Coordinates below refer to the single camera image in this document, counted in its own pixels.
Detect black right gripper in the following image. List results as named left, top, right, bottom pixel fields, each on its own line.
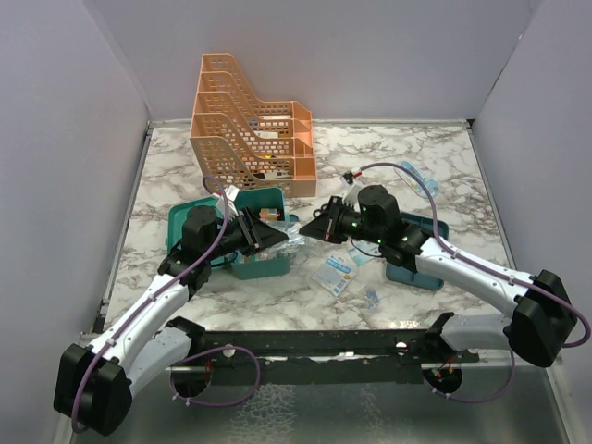
left=300, top=196, right=384, bottom=245

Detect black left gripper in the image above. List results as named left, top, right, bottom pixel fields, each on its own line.
left=205, top=206, right=289, bottom=262

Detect amber medicine bottle orange cap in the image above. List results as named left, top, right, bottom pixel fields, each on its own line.
left=259, top=208, right=284, bottom=223

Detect teal plastic medicine box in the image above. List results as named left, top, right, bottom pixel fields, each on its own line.
left=166, top=187, right=298, bottom=280

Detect clear bag of wipes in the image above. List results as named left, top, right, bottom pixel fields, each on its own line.
left=265, top=220, right=306, bottom=254

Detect small clear blue packet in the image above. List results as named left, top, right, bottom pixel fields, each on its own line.
left=364, top=288, right=379, bottom=309

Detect teal divided tray insert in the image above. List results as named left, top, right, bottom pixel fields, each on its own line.
left=385, top=212, right=450, bottom=291

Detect black handled scissors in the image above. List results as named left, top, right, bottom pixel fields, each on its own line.
left=313, top=204, right=328, bottom=219

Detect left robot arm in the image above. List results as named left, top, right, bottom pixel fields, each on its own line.
left=53, top=205, right=289, bottom=436

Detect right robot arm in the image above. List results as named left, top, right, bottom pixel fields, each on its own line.
left=300, top=185, right=576, bottom=367

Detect blue white dressing packet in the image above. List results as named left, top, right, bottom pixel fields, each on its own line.
left=347, top=242, right=382, bottom=266

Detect white blue wipes packet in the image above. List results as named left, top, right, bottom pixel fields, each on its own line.
left=311, top=254, right=358, bottom=297

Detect peach plastic file organizer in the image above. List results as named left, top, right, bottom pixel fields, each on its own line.
left=190, top=53, right=317, bottom=198

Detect blue toothbrush blister pack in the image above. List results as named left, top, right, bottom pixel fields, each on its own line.
left=397, top=161, right=441, bottom=199

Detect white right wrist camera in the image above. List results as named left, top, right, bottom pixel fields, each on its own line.
left=340, top=168, right=364, bottom=206

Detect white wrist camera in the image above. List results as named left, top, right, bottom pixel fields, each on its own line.
left=212, top=185, right=240, bottom=219
left=340, top=168, right=364, bottom=206

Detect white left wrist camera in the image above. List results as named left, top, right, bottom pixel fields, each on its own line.
left=212, top=185, right=240, bottom=219

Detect black metal base rail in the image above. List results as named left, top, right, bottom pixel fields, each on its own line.
left=168, top=317, right=478, bottom=385

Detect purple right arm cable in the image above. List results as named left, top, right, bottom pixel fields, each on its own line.
left=351, top=162, right=592, bottom=402

